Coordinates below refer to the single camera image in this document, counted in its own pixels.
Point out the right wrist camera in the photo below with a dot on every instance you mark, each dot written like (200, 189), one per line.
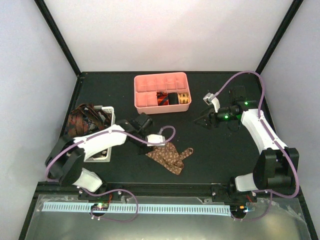
(211, 100)

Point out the light blue slotted cable duct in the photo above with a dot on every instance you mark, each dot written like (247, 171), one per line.
(126, 208)

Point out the left black frame post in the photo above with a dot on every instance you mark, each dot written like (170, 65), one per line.
(49, 19)

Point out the black frame post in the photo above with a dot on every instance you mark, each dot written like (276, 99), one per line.
(281, 30)
(49, 19)

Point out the pink divided organizer box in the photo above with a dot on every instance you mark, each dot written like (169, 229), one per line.
(146, 88)

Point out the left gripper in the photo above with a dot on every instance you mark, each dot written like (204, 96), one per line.
(140, 150)

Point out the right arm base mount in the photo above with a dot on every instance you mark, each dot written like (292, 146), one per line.
(240, 203)

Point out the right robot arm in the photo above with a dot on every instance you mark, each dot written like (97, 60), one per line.
(275, 170)

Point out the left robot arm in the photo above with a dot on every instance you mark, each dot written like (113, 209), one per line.
(65, 163)

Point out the pile of dark ties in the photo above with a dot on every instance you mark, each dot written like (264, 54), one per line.
(83, 120)

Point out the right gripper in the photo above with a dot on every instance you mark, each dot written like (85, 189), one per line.
(206, 116)

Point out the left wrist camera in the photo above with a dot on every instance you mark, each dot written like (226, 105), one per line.
(155, 140)

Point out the orange black rolled tie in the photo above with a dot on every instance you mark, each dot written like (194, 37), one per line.
(162, 98)

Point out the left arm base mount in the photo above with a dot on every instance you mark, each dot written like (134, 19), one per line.
(101, 201)

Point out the yellow black rolled tie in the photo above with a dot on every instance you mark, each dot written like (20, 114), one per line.
(183, 98)

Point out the brown floral tie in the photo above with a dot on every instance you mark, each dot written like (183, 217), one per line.
(169, 157)

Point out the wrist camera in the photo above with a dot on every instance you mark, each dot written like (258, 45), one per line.
(211, 100)
(155, 140)

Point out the white basket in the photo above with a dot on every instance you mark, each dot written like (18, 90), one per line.
(107, 114)

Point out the right black frame post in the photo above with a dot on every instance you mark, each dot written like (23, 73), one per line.
(281, 30)

